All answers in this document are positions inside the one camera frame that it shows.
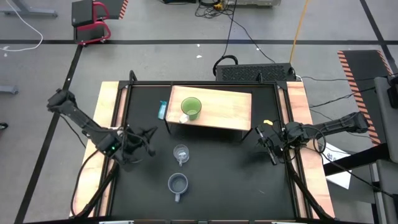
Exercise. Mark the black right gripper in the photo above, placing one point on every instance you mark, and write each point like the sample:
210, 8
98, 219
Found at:
275, 143

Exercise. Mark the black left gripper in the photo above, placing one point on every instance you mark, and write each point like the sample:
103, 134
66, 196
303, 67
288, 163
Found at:
132, 144

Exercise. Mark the clear glass cup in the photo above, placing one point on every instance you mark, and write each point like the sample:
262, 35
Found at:
181, 152

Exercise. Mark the green and white mug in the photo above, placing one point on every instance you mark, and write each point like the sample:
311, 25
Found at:
191, 105

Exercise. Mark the grey mug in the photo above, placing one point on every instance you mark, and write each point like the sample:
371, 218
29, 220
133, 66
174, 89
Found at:
178, 183

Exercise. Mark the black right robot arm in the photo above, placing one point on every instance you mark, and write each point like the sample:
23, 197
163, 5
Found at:
335, 126

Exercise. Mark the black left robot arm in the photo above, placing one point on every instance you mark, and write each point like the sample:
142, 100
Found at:
81, 119

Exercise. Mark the wooden shelf with black legs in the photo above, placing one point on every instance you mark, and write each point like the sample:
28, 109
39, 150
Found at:
224, 109

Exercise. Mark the yellow tag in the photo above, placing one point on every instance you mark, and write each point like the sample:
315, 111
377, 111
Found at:
268, 122

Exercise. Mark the blue cloth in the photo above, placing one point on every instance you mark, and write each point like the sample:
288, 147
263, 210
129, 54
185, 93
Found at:
162, 112

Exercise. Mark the black table mat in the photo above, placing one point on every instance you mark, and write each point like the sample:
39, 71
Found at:
224, 186

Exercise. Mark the black perforated computer case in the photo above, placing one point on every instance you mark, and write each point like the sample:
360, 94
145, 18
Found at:
248, 73

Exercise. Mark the white paper sheet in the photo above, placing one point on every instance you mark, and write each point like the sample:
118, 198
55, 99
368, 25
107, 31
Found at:
340, 180

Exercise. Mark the black beam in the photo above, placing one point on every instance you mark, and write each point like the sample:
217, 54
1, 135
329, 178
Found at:
357, 160

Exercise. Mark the grey desk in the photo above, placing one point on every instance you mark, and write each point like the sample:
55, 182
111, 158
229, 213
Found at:
387, 124

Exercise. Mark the black hazard-striped floor mat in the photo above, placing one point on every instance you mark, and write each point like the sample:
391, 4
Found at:
363, 68

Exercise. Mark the black hazard-striped panel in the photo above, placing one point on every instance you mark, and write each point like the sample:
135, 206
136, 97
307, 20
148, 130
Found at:
115, 7

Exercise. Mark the red and black cart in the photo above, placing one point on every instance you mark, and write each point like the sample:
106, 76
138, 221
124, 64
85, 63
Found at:
82, 14

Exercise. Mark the black box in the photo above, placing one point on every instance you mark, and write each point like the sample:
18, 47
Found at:
393, 96

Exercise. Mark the grey device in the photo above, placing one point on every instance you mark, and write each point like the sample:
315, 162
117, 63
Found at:
255, 2

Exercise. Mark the black wheel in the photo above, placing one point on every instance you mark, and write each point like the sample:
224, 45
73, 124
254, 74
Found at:
3, 126

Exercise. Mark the small grey foot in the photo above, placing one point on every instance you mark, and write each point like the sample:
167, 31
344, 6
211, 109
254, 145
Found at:
7, 90

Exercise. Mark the grey table foot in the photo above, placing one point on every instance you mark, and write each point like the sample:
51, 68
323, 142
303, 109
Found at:
31, 13

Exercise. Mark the black frame loop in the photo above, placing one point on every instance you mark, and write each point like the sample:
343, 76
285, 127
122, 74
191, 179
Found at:
130, 76

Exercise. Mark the white frame label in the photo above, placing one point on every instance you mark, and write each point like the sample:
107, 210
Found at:
116, 222
289, 222

